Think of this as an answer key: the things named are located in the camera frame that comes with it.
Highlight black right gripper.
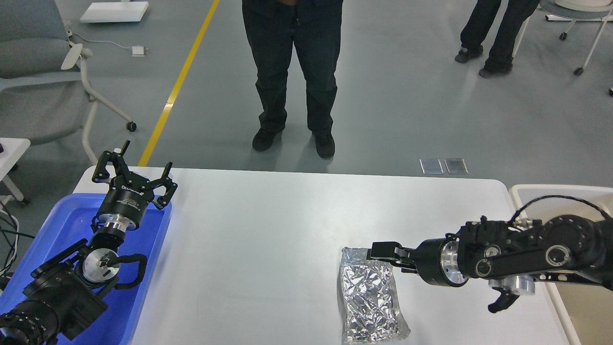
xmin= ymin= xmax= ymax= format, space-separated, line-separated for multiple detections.
xmin=367 ymin=238 xmax=469 ymax=288

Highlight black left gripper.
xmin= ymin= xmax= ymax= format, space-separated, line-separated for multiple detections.
xmin=91 ymin=140 xmax=178 ymax=231

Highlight silver foil bag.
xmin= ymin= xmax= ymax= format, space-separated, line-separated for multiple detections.
xmin=339 ymin=247 xmax=411 ymax=345

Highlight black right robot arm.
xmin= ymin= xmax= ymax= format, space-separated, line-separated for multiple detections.
xmin=366 ymin=198 xmax=612 ymax=313

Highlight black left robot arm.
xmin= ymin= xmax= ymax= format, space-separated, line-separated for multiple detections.
xmin=1 ymin=140 xmax=178 ymax=345

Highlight blue plastic tray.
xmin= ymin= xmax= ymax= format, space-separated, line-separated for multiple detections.
xmin=0 ymin=194 xmax=172 ymax=345

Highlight left metal floor plate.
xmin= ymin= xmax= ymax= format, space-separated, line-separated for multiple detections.
xmin=420 ymin=159 xmax=444 ymax=175

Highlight metal floor plate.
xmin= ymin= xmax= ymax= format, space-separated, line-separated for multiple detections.
xmin=444 ymin=159 xmax=469 ymax=175
xmin=420 ymin=159 xmax=444 ymax=175

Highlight right metal floor plate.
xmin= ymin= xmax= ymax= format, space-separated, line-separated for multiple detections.
xmin=444 ymin=159 xmax=469 ymax=175

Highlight grey office chair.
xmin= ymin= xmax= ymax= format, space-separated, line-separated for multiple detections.
xmin=0 ymin=0 xmax=136 ymax=163

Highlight white side table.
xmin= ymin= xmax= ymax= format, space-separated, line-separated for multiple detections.
xmin=0 ymin=137 xmax=31 ymax=206

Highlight white plastic bin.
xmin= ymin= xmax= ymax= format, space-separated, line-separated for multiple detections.
xmin=509 ymin=185 xmax=613 ymax=345

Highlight person in black trousers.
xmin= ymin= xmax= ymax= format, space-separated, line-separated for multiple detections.
xmin=241 ymin=0 xmax=344 ymax=159

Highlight white chair on casters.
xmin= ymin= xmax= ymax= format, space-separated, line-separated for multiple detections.
xmin=539 ymin=0 xmax=613 ymax=76

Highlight white power adapter with cable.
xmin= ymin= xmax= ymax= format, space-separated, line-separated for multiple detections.
xmin=67 ymin=31 xmax=148 ymax=57

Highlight black cables at left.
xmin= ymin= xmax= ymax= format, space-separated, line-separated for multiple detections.
xmin=0 ymin=200 xmax=36 ymax=278

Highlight white flat base plate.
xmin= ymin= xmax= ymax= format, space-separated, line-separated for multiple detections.
xmin=79 ymin=1 xmax=149 ymax=23

